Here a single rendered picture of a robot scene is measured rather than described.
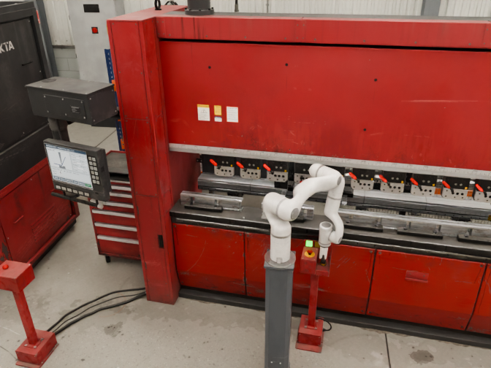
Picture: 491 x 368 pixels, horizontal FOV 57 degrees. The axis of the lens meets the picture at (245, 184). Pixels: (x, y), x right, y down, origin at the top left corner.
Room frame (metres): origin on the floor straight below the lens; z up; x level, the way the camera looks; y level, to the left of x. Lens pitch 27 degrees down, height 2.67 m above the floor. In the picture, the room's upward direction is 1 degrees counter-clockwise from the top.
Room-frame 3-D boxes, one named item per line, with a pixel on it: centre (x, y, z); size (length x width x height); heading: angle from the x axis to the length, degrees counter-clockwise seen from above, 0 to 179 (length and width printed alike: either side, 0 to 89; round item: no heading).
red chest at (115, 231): (3.66, 1.10, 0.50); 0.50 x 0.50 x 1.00; 76
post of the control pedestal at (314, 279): (2.57, -0.49, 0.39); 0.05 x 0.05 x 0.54; 76
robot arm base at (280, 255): (2.23, -0.21, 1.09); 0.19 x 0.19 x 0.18
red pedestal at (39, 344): (2.42, 1.58, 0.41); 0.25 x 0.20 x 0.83; 166
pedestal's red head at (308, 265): (2.57, -0.49, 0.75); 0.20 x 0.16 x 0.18; 76
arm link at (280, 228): (2.25, -0.18, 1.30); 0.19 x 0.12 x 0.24; 41
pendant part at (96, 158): (2.67, 1.08, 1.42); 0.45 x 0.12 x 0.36; 64
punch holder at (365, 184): (2.81, -0.82, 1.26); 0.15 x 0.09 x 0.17; 76
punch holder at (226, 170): (3.06, 0.15, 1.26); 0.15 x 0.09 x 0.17; 76
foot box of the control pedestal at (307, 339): (2.54, -0.48, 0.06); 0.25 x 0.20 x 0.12; 166
